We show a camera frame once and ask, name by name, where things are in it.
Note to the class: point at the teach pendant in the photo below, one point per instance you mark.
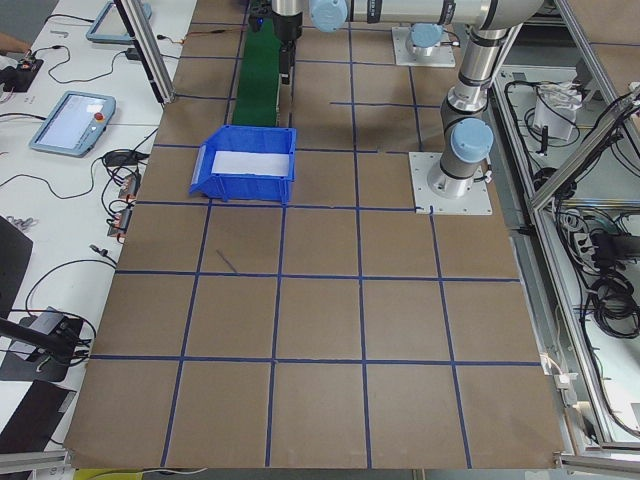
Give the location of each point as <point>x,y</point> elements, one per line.
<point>108,27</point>
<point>75,124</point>

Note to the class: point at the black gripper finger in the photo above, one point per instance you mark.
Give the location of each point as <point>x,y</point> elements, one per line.
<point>286,61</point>

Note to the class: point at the white foam pad far bin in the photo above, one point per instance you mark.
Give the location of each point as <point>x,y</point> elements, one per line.
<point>244,163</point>

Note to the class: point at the far blue storage bin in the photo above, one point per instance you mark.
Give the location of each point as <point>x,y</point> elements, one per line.
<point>245,187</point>

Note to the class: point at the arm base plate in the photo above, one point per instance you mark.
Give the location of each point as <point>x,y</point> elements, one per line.
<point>438,194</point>
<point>442,57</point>

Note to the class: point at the lower teach pendant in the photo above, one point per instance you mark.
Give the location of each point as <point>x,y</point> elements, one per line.
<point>75,124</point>

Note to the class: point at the aluminium frame post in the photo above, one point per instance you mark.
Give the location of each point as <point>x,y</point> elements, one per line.
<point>139,29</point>

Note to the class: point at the upper teach pendant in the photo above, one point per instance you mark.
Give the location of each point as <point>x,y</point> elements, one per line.
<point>108,27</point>

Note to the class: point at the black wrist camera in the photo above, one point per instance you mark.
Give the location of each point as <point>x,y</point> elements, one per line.
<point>258,15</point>

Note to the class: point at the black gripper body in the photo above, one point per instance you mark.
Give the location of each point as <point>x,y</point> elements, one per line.
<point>288,29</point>

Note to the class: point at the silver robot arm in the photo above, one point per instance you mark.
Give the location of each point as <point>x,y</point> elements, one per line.
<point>468,139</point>
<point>423,38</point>

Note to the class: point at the green conveyor belt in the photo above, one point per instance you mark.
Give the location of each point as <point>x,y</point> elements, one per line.
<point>257,96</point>

